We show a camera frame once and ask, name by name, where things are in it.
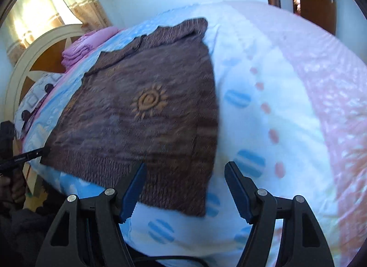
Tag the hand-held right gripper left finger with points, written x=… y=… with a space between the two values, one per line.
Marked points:
x=133 y=192

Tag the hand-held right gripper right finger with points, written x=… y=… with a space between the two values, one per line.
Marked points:
x=239 y=192

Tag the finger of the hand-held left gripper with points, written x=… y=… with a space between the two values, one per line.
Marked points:
x=25 y=157

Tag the brown knitted sweater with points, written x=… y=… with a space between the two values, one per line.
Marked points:
x=129 y=129

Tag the person's left hand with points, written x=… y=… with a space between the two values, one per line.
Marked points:
x=17 y=188

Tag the grey patterned pillow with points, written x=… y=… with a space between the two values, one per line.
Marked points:
x=34 y=97

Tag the person's dark clothing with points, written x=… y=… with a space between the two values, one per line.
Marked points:
x=25 y=235

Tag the bed with blue-pink sheet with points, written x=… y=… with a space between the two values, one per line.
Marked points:
x=286 y=112

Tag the cream wooden bed headboard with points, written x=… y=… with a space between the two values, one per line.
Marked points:
x=57 y=33

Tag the folded pink quilt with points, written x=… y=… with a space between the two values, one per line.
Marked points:
x=86 y=43

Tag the brown wooden door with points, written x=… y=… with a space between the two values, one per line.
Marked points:
x=315 y=0

